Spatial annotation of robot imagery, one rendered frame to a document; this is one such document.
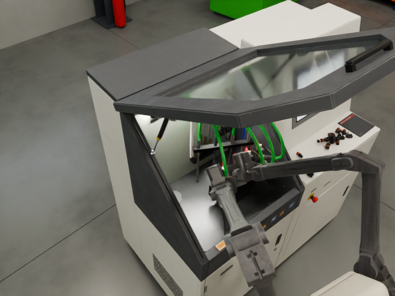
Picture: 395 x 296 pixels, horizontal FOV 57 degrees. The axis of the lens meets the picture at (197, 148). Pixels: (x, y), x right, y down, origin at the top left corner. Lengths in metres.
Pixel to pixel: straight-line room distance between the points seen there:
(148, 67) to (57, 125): 2.26
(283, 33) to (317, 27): 0.20
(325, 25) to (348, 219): 1.66
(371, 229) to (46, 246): 2.27
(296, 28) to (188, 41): 0.56
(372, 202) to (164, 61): 1.07
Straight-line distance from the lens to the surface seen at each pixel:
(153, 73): 1.70
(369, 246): 1.44
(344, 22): 2.20
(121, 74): 1.71
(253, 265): 0.96
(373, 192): 1.36
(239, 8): 5.43
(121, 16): 5.31
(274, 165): 1.48
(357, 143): 2.31
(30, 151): 3.69
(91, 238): 2.93
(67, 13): 5.57
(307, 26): 2.08
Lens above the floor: 2.44
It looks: 45 degrees down
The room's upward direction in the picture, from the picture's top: 2 degrees clockwise
